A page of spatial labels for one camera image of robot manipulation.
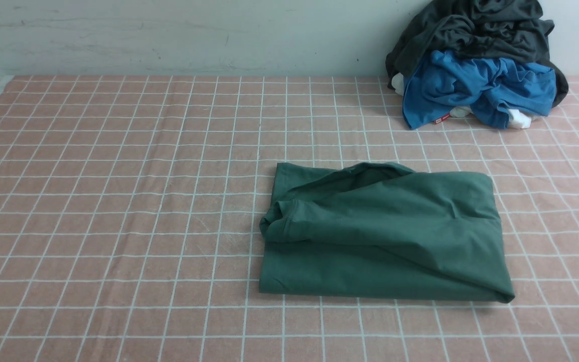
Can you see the blue garment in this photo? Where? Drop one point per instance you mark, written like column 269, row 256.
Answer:
column 489, row 86

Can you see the pink checkered tablecloth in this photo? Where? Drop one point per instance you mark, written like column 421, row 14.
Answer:
column 129, row 212

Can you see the green long-sleeved shirt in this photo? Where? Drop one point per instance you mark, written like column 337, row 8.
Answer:
column 384, row 231

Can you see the dark grey garment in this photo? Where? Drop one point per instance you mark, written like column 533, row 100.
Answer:
column 477, row 30

